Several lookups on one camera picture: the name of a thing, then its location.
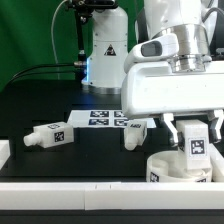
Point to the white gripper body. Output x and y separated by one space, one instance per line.
151 89

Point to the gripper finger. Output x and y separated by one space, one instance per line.
216 119
167 119

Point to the white round stool seat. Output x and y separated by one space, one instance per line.
163 167

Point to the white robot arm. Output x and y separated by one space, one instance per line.
193 21

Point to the white marker sheet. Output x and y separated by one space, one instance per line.
97 119

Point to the white front fence bar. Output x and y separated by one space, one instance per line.
111 196

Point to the white fence bar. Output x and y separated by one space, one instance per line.
4 152
111 196

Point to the white left fence bar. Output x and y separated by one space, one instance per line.
4 152

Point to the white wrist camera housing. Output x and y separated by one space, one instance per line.
157 49

